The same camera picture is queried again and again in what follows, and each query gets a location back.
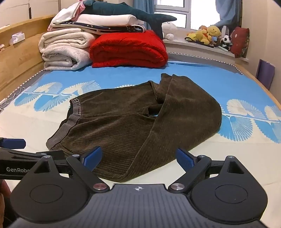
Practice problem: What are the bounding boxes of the stack of folded linens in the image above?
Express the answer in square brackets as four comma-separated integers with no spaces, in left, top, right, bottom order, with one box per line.
[49,21,146,35]

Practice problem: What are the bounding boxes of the red patterned cushion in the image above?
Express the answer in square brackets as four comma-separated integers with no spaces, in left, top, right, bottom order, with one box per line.
[230,26,251,59]

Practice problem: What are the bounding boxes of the panda plush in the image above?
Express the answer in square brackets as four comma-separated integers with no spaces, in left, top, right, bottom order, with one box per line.
[220,35,233,52]

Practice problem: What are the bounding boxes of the window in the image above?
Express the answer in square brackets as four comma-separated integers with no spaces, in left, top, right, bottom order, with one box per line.
[153,0,222,31]

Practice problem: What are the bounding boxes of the dark teal shark plush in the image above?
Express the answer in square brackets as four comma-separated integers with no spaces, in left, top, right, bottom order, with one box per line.
[82,0,177,40]

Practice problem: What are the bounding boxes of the blue curtain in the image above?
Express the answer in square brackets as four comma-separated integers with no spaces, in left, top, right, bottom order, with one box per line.
[133,0,155,16]
[214,0,242,31]

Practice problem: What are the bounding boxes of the white textured folded quilt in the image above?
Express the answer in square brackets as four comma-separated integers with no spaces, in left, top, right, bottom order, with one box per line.
[42,46,93,72]

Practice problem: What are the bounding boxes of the white seal plush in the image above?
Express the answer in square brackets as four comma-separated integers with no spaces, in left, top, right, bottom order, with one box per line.
[162,21,178,34]

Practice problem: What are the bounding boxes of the tissue box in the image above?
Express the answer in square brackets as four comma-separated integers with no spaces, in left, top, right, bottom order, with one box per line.
[10,32,25,43]

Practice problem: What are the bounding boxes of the yellow bear plush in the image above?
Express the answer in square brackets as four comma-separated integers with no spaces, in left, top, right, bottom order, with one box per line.
[187,26,212,45]

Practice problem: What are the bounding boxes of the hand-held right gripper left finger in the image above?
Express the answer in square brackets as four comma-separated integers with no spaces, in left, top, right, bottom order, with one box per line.
[28,146,111,194]

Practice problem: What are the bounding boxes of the white wardrobe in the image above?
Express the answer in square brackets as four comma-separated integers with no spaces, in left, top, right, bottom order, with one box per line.
[0,0,84,30]

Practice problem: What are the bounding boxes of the red folded blanket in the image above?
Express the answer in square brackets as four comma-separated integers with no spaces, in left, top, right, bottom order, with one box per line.
[90,30,169,68]

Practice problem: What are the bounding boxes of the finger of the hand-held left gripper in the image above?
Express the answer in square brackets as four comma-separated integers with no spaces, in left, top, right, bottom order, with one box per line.
[0,138,26,150]
[0,148,67,164]

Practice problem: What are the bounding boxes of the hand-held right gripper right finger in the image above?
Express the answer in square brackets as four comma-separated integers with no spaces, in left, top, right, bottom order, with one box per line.
[168,148,249,194]

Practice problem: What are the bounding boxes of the white and pink cloth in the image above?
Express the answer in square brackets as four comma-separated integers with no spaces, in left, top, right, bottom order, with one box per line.
[56,1,86,21]

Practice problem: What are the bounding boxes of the white pillow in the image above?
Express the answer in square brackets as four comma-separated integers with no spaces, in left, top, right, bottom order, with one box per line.
[53,13,144,28]

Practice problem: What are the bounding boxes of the brown corduroy pants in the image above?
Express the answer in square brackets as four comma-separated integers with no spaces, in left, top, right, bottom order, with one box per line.
[46,73,223,183]

